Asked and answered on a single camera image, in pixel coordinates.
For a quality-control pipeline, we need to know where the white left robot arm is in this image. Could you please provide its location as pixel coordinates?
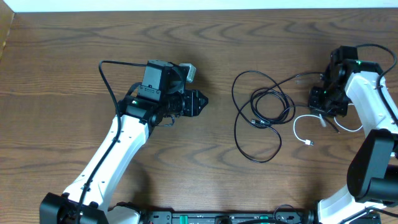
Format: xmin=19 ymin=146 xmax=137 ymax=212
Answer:
xmin=39 ymin=60 xmax=208 ymax=223

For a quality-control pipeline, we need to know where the brown cardboard panel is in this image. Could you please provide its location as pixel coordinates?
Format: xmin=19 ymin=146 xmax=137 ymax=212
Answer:
xmin=0 ymin=0 xmax=15 ymax=57

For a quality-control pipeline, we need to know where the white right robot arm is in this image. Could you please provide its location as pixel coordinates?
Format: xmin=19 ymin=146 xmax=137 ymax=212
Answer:
xmin=302 ymin=46 xmax=397 ymax=223

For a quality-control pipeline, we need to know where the white cable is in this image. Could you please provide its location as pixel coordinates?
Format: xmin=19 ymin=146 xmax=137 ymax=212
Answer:
xmin=292 ymin=103 xmax=364 ymax=147

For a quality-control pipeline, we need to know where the black right camera cable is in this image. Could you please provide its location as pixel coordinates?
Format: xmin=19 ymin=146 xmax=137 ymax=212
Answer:
xmin=354 ymin=43 xmax=398 ymax=128

